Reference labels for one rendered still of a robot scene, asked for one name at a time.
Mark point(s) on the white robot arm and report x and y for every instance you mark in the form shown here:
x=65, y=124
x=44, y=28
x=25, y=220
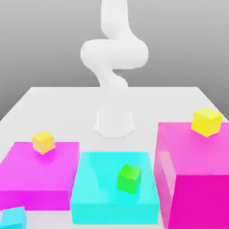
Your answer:
x=114, y=53

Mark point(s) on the large pink box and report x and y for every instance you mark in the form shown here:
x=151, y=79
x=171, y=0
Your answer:
x=196, y=178

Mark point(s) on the small yellow cube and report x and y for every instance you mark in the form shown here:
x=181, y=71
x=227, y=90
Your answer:
x=206, y=122

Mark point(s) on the small orange cube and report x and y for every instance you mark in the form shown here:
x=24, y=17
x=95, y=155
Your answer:
x=43, y=142

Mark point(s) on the large cyan box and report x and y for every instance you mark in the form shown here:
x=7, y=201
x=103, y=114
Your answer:
x=100, y=196

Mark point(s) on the small green cube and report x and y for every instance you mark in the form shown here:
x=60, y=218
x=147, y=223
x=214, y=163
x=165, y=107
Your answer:
x=129, y=179

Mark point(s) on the small cyan cube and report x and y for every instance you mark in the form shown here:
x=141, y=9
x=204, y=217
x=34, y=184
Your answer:
x=12, y=219

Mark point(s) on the large magenta box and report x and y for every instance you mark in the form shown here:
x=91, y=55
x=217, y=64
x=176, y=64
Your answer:
x=35, y=175

